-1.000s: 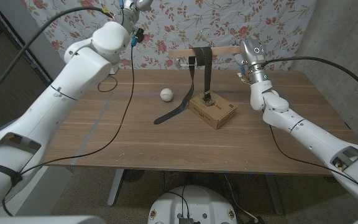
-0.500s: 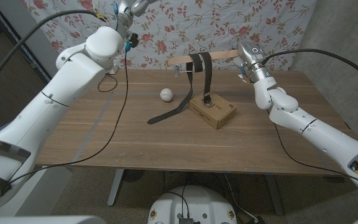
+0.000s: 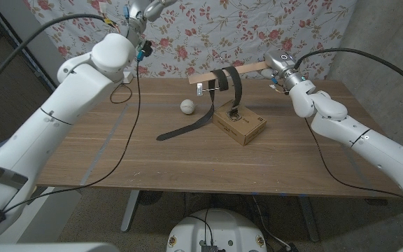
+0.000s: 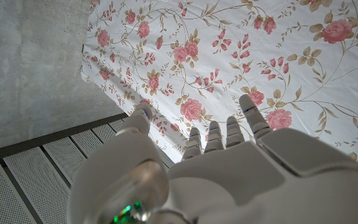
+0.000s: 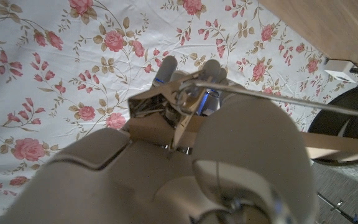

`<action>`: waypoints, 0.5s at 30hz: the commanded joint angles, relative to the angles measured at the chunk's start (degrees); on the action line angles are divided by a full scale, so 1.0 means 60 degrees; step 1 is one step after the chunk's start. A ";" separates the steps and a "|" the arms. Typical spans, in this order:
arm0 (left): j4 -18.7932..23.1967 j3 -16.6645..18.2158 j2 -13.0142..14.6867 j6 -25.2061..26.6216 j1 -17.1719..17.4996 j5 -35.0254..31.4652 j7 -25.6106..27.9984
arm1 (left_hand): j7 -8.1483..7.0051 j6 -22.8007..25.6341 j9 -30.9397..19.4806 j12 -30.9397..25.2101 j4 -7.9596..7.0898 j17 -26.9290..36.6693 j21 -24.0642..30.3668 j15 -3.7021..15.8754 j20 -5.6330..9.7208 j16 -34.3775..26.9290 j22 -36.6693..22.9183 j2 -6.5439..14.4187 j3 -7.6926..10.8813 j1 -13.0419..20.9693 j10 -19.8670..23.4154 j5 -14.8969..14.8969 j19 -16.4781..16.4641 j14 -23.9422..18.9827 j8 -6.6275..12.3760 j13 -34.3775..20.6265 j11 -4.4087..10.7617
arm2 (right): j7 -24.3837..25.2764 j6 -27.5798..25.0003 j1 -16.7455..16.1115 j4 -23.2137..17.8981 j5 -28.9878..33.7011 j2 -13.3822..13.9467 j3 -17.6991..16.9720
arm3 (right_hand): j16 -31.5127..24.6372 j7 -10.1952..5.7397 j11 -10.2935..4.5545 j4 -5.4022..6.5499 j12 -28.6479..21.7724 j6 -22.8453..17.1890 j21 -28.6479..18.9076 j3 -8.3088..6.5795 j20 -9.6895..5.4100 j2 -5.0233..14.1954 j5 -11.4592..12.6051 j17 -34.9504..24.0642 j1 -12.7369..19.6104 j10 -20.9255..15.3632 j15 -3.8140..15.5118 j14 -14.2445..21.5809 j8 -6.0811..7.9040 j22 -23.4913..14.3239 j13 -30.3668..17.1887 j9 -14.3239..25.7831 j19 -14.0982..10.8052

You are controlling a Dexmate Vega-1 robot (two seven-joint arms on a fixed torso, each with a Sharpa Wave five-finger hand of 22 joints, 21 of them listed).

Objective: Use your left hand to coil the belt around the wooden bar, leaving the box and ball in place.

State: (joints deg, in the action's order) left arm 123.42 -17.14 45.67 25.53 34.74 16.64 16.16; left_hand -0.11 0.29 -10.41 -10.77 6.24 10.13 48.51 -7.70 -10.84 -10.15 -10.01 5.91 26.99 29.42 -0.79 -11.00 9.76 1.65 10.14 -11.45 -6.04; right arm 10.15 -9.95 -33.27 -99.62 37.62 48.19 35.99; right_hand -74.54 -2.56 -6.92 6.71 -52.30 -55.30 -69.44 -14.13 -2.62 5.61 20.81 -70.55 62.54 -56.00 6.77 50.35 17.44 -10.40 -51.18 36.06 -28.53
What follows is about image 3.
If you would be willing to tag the floral backdrop cloth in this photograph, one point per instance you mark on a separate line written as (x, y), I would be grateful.
(222, 31)

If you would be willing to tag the white robot torso dome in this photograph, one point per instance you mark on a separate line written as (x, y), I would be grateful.
(219, 231)

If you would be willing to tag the grey table leg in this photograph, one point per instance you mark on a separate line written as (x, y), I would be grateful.
(129, 210)
(308, 220)

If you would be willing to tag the black round object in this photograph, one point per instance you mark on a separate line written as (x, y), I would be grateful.
(150, 197)

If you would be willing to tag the white baseball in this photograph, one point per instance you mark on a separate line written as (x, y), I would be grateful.
(187, 106)

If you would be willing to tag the wooden bar with metal clips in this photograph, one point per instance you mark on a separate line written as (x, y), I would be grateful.
(229, 72)

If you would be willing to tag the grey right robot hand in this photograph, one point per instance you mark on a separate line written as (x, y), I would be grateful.
(280, 64)

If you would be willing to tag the dark leather belt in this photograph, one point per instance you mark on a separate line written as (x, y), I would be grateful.
(222, 84)

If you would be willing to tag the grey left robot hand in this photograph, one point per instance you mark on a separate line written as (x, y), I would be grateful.
(147, 12)

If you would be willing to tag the white robot shoulder housing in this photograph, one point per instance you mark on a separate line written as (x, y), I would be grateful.
(47, 248)

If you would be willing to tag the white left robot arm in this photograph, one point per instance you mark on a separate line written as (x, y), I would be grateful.
(47, 122)

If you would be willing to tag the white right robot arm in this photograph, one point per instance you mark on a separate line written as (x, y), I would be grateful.
(359, 136)

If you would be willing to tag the brown cardboard box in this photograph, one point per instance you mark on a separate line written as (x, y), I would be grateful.
(240, 126)

